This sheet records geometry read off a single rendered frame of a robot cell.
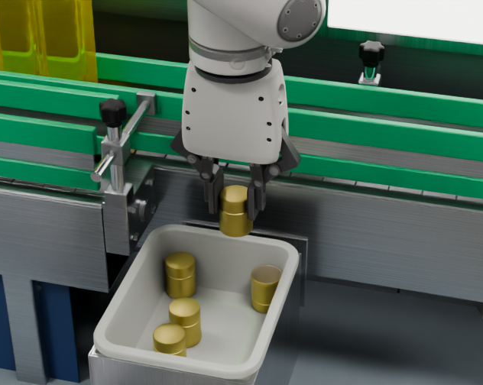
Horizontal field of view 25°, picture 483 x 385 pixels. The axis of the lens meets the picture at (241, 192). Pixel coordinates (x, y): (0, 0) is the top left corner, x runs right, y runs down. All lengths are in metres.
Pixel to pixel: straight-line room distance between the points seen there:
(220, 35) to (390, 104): 0.34
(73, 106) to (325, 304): 0.49
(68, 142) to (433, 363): 0.58
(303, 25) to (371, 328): 0.68
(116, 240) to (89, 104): 0.16
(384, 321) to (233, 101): 0.58
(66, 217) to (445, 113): 0.45
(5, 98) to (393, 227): 0.47
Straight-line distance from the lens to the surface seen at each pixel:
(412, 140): 1.23
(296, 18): 0.94
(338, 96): 1.31
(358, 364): 1.48
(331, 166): 1.27
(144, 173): 1.28
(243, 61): 1.03
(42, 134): 1.24
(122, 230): 1.25
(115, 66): 1.37
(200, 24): 1.02
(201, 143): 1.10
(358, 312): 1.56
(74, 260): 1.30
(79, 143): 1.23
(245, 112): 1.07
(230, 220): 1.15
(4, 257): 1.35
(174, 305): 1.20
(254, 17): 0.92
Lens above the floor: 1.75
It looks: 34 degrees down
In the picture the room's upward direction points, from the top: straight up
